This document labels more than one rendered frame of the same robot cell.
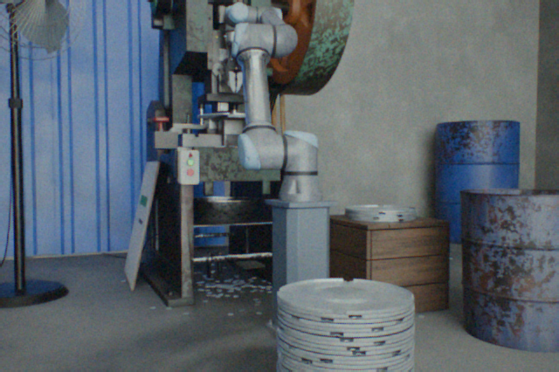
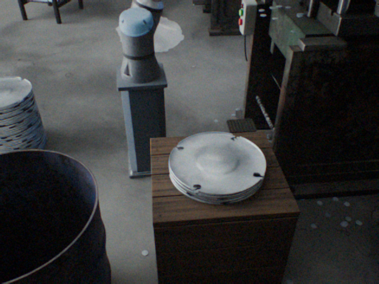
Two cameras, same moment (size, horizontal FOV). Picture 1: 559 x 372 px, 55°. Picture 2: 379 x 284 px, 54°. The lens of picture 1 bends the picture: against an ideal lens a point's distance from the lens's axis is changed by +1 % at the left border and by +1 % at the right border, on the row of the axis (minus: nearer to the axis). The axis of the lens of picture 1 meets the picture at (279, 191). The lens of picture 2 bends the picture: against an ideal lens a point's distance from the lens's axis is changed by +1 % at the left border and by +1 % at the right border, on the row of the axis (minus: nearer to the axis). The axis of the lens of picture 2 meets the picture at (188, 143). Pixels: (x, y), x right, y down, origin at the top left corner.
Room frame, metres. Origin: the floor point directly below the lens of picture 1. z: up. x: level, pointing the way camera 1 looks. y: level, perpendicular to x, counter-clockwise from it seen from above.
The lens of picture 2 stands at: (2.38, -1.26, 1.11)
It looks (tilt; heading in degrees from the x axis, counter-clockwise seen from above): 37 degrees down; 108
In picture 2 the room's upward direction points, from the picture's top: straight up
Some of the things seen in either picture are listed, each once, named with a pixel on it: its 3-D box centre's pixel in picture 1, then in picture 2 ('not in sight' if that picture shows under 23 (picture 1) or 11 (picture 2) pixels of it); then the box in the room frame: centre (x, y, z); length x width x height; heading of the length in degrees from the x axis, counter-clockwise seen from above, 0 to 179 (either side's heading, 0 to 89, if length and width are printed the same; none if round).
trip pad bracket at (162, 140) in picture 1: (165, 153); not in sight; (2.19, 0.47, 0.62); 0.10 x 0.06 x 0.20; 113
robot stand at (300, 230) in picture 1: (300, 265); (145, 122); (1.81, -0.07, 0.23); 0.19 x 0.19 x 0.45; 27
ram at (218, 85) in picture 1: (224, 63); not in sight; (2.49, 0.25, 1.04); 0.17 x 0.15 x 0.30; 23
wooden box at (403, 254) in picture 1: (379, 259); (214, 209); (2.20, -0.42, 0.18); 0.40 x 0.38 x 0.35; 23
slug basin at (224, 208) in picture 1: (222, 209); not in sight; (2.53, 0.27, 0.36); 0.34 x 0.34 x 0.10
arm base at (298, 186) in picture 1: (300, 185); (140, 62); (1.81, -0.07, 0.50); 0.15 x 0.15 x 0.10
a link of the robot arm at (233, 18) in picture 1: (241, 15); not in sight; (2.26, 0.16, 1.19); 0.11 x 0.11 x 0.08; 14
